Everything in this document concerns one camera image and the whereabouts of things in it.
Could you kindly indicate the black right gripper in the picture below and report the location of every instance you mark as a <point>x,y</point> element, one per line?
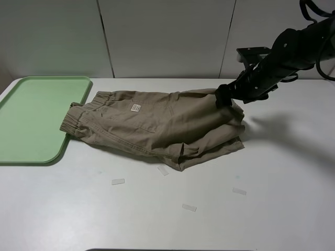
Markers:
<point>264,69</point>

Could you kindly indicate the khaki shorts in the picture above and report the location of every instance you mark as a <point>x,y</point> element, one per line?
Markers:
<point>181,129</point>

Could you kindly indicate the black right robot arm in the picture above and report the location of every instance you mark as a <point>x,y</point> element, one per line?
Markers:
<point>292,51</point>

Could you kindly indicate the green plastic tray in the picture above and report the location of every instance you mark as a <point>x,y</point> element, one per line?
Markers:
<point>31,115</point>

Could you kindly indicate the clear tape strip near shorts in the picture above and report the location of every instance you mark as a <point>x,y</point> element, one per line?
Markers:
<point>162,170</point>

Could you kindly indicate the clear tape strip right front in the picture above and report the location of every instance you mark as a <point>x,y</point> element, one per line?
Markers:
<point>239,191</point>

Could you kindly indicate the clear tape strip left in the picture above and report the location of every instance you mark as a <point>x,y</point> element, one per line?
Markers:
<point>117,181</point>

